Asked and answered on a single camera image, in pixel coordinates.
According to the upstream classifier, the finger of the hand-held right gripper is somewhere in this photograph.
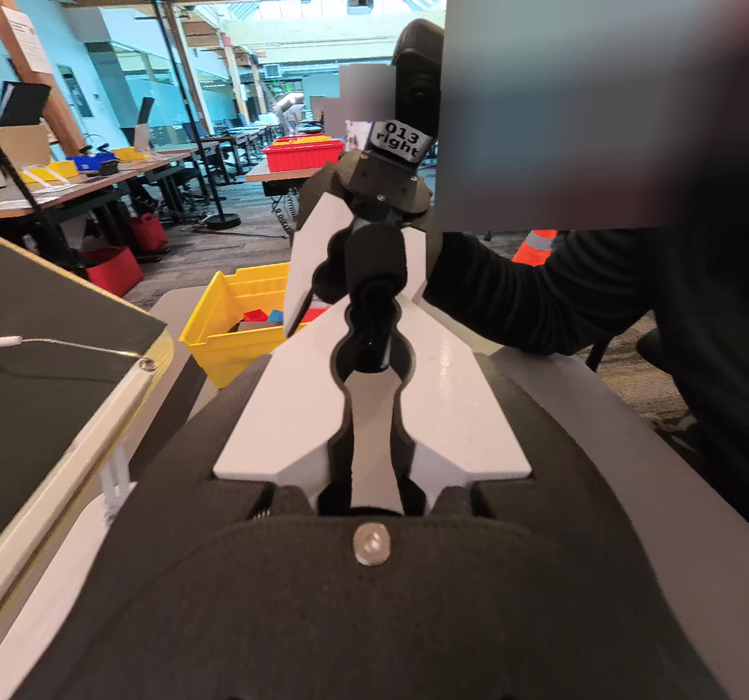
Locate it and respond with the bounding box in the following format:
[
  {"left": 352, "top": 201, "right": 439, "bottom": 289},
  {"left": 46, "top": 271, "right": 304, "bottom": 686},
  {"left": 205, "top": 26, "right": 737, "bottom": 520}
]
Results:
[
  {"left": 399, "top": 226, "right": 433, "bottom": 305},
  {"left": 283, "top": 192, "right": 356, "bottom": 339}
]

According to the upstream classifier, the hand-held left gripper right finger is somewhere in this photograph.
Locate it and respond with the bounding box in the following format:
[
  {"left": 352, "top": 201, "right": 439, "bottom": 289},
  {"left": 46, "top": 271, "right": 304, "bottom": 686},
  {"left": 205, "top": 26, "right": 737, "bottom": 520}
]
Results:
[{"left": 391, "top": 295, "right": 533, "bottom": 505}]

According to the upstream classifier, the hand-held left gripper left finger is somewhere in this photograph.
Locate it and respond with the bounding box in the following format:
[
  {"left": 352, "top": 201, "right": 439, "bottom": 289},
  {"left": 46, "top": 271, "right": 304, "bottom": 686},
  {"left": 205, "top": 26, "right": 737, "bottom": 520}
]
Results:
[{"left": 212, "top": 296, "right": 355, "bottom": 493}]

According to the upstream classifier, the large yellow plastic bin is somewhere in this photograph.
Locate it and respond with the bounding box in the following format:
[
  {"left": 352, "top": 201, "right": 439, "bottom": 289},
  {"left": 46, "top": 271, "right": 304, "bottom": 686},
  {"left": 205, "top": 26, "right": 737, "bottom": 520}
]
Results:
[{"left": 178, "top": 262, "right": 319, "bottom": 391}]

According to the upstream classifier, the person's right forearm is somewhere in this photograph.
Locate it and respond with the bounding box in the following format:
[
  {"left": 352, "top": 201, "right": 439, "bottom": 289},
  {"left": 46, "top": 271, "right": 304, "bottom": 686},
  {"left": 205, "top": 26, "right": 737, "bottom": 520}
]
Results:
[{"left": 420, "top": 229, "right": 674, "bottom": 357}]

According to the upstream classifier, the red plastic bin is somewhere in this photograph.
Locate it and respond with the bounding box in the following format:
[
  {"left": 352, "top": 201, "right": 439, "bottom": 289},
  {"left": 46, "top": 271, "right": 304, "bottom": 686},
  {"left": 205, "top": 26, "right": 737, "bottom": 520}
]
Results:
[{"left": 261, "top": 137, "right": 346, "bottom": 173}]

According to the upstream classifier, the orange traffic cone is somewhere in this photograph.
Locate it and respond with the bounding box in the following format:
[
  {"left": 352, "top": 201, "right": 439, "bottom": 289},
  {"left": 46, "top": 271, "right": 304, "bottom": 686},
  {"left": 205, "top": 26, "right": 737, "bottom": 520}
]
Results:
[{"left": 511, "top": 229, "right": 561, "bottom": 269}]

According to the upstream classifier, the red bag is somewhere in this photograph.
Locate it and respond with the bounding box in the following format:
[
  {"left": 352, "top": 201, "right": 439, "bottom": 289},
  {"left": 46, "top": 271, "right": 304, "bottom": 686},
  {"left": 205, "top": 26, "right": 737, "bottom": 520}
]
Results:
[
  {"left": 128, "top": 213, "right": 170, "bottom": 254},
  {"left": 75, "top": 245, "right": 145, "bottom": 298}
]

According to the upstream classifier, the long wooden desk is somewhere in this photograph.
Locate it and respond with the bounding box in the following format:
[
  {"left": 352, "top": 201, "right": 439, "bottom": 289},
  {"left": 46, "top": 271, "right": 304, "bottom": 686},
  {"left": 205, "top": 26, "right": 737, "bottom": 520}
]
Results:
[{"left": 0, "top": 149, "right": 197, "bottom": 218}]

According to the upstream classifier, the small blue bin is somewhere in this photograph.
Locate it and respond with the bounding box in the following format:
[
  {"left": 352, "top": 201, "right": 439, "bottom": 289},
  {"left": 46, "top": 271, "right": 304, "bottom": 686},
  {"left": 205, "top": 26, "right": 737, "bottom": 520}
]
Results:
[{"left": 66, "top": 152, "right": 116, "bottom": 173}]

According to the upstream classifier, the black board with wooden edge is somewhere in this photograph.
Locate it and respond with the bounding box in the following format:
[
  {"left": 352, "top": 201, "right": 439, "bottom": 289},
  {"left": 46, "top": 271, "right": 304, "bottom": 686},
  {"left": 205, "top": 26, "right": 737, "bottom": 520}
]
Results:
[{"left": 0, "top": 238, "right": 175, "bottom": 537}]

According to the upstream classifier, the person's torso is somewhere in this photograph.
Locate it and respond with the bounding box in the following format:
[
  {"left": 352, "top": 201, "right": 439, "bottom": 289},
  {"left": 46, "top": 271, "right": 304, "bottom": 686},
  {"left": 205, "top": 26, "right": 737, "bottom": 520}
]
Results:
[{"left": 644, "top": 226, "right": 749, "bottom": 524}]

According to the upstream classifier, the brown cardboard box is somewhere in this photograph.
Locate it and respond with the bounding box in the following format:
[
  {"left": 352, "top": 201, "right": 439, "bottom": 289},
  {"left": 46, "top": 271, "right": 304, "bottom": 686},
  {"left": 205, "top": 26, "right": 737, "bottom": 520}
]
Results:
[{"left": 0, "top": 124, "right": 55, "bottom": 170}]

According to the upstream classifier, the white paper notice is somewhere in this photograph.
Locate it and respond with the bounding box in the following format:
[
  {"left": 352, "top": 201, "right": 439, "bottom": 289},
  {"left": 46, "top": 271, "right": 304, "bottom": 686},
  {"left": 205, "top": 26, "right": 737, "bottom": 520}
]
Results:
[{"left": 0, "top": 7, "right": 55, "bottom": 76}]

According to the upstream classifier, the wooden post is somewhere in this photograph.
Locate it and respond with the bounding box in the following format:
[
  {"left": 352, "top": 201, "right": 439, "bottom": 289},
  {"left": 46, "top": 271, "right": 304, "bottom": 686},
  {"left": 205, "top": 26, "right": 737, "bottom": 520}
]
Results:
[{"left": 0, "top": 0, "right": 89, "bottom": 157}]

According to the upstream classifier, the metal wire with white cap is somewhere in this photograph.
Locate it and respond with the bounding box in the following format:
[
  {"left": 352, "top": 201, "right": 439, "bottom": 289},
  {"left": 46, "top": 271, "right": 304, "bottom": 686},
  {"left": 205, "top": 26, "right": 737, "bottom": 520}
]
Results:
[{"left": 0, "top": 334, "right": 158, "bottom": 372}]

